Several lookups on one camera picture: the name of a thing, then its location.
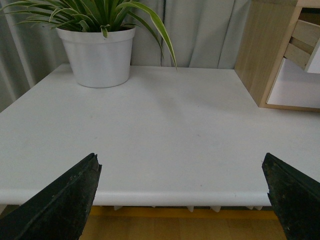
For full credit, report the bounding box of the wooden drawer cabinet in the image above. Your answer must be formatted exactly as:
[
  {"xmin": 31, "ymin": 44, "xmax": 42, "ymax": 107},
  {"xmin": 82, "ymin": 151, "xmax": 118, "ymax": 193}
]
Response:
[{"xmin": 234, "ymin": 0, "xmax": 320, "ymax": 112}]

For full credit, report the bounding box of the green spider plant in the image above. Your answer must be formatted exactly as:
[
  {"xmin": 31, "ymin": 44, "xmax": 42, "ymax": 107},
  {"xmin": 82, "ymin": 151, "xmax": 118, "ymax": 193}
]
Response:
[{"xmin": 0, "ymin": 0, "xmax": 177, "ymax": 64}]

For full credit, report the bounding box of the white drawer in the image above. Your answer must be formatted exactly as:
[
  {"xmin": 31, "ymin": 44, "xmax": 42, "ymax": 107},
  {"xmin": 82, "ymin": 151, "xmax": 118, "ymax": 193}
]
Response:
[{"xmin": 284, "ymin": 20, "xmax": 320, "ymax": 74}]

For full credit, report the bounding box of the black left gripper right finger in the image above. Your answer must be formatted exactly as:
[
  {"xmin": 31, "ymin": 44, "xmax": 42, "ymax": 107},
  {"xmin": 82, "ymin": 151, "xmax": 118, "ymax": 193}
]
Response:
[{"xmin": 262, "ymin": 153, "xmax": 320, "ymax": 240}]

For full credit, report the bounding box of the white plant pot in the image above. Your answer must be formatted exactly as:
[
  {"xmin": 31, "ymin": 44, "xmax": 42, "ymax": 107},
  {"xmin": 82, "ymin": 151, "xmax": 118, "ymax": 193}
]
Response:
[{"xmin": 56, "ymin": 28, "xmax": 136, "ymax": 88}]

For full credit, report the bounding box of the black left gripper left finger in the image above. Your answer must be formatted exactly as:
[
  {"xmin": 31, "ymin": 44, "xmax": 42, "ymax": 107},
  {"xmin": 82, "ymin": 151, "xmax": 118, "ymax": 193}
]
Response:
[{"xmin": 0, "ymin": 153, "xmax": 102, "ymax": 240}]

